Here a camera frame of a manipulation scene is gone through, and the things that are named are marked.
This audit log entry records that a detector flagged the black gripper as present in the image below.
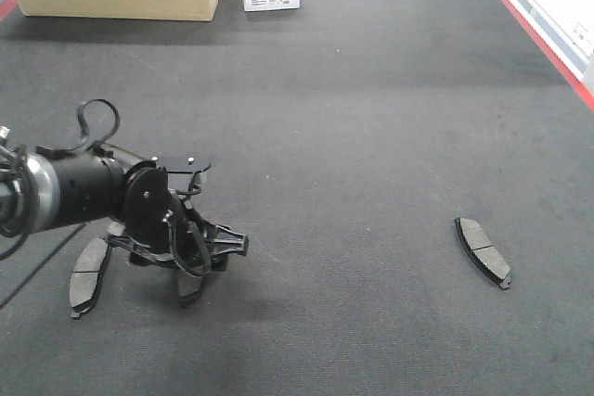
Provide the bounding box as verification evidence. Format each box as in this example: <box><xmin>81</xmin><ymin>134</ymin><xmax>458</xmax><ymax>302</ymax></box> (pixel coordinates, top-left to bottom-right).
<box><xmin>105</xmin><ymin>167</ymin><xmax>249</xmax><ymax>275</ymax></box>

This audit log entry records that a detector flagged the brake pad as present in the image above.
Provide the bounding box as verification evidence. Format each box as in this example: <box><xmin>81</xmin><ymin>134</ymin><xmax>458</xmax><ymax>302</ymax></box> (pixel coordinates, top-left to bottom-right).
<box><xmin>69</xmin><ymin>237</ymin><xmax>111</xmax><ymax>320</ymax></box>
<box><xmin>455</xmin><ymin>217</ymin><xmax>511</xmax><ymax>290</ymax></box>
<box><xmin>177</xmin><ymin>271</ymin><xmax>207</xmax><ymax>308</ymax></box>

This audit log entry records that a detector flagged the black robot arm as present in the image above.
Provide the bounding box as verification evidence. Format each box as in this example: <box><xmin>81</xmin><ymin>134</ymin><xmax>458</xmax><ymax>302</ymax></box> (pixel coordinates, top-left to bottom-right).
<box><xmin>1</xmin><ymin>144</ymin><xmax>249</xmax><ymax>277</ymax></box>

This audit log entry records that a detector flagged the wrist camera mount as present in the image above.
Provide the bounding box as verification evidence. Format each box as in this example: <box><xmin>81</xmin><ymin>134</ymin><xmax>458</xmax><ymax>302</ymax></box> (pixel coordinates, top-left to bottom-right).
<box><xmin>150</xmin><ymin>155</ymin><xmax>211</xmax><ymax>191</ymax></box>

